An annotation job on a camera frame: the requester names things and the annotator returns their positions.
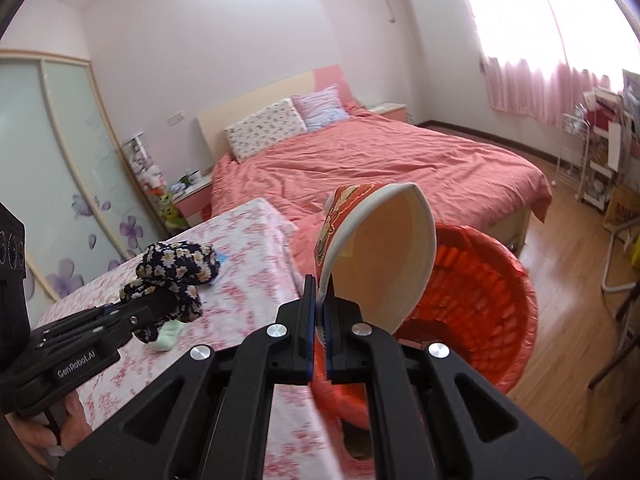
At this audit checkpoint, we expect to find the pink curtain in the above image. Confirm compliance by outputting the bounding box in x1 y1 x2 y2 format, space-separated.
450 0 621 128

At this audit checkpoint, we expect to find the person's left hand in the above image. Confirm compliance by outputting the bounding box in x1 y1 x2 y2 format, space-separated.
2 389 95 466

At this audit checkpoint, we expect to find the red plastic basket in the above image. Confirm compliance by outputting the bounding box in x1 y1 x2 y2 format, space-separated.
310 222 540 433

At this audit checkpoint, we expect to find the beige and pink headboard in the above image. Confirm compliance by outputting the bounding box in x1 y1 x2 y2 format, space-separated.
197 64 353 166

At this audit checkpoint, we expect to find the light blue scrap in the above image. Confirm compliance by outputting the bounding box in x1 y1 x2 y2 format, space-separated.
202 254 230 287

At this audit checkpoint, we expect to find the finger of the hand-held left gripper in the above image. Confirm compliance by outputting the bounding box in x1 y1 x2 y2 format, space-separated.
31 288 181 350

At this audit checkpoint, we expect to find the pink floral tablecloth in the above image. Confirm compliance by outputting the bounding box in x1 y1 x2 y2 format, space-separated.
35 197 376 480

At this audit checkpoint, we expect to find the cardboard box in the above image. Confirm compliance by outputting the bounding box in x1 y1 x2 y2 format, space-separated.
602 187 640 233

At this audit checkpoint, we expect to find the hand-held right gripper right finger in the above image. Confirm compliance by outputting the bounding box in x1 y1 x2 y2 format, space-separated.
320 295 586 480

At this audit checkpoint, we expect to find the pink and blue striped pillow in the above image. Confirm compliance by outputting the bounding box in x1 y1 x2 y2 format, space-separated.
291 85 350 132

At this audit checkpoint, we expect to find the bed with salmon cover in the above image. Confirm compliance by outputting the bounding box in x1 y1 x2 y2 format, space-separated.
210 100 553 261

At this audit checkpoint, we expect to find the white floral pillow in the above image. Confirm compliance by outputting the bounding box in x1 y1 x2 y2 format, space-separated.
224 98 308 163

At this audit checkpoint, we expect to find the red instant noodle cup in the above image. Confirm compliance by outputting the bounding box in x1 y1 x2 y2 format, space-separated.
312 182 437 333

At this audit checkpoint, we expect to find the dark floral cloth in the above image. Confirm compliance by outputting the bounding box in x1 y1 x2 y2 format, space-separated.
119 240 221 343

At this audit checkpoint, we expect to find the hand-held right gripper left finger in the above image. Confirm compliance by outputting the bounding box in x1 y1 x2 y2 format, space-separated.
55 274 321 480

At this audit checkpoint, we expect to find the white metal tube frame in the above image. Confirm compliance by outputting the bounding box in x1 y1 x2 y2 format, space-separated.
600 222 640 296

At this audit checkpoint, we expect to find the pink and white nightstand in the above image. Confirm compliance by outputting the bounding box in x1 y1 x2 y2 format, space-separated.
367 102 408 122
172 175 216 228

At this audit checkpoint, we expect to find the wardrobe with floral glass doors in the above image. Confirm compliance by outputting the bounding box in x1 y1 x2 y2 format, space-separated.
0 49 168 321

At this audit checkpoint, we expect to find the white wire rack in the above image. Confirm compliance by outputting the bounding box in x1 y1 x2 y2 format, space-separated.
555 112 591 201

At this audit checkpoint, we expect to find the cluttered white trolley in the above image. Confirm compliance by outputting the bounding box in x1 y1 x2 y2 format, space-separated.
575 70 640 211

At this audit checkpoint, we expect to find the light green cloth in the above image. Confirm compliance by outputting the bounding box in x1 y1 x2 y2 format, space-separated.
150 321 185 353

